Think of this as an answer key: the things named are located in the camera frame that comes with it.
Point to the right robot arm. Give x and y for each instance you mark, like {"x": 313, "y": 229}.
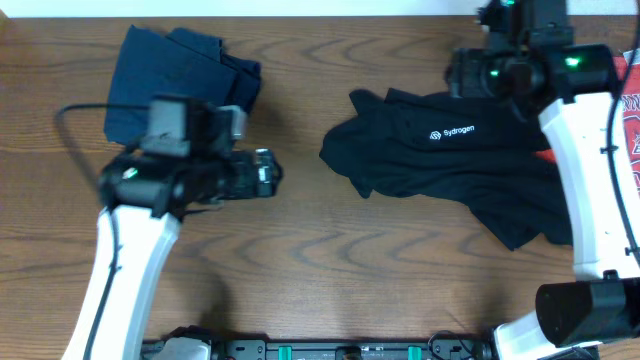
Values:
{"x": 526, "y": 41}

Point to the black t-shirt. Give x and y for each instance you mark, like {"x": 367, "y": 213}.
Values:
{"x": 471, "y": 151}

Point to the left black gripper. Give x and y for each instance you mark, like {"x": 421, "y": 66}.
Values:
{"x": 263, "y": 173}

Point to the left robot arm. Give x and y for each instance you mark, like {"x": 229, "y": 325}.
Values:
{"x": 145, "y": 201}

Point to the folded navy blue trousers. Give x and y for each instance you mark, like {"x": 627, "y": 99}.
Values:
{"x": 182, "y": 62}

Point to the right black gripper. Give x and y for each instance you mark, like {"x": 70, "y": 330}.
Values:
{"x": 469, "y": 69}

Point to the red printed t-shirt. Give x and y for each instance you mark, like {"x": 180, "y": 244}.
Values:
{"x": 631, "y": 130}

